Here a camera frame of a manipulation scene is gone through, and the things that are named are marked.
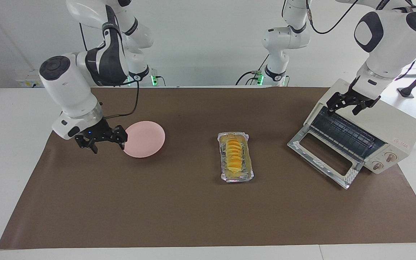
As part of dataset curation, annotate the pink round plate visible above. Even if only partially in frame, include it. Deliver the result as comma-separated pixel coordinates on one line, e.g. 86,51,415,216
122,121,166,159

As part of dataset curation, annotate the sliced yellow bread loaf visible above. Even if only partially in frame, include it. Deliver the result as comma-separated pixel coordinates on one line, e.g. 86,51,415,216
225,139,245,173

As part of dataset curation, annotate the aluminium foil tray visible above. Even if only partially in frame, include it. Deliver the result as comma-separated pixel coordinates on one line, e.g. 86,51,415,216
217,131,255,183

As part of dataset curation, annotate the brown paper table mat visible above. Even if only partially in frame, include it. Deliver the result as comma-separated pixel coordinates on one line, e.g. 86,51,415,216
0,87,416,250

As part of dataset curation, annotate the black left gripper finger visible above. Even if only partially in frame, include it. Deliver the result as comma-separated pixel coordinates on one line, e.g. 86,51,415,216
352,97,381,116
325,92,349,117

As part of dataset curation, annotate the white toaster oven body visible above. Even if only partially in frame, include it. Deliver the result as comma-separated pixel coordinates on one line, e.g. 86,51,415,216
303,78,416,175

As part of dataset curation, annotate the metal oven wire rack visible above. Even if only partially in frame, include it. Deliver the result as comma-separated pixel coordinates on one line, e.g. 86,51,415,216
309,106,387,160

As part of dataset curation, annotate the black left arm base cable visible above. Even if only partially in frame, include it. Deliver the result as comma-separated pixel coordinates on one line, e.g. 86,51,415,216
235,53,270,86

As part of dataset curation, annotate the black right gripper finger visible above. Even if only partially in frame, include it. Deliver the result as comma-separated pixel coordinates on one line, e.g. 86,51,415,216
110,125,129,151
75,134,99,155

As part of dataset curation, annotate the white wall socket box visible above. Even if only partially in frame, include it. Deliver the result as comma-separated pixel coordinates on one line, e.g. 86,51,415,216
14,69,44,88

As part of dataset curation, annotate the glass oven door metal frame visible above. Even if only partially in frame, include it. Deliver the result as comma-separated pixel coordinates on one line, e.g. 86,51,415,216
287,131,365,190

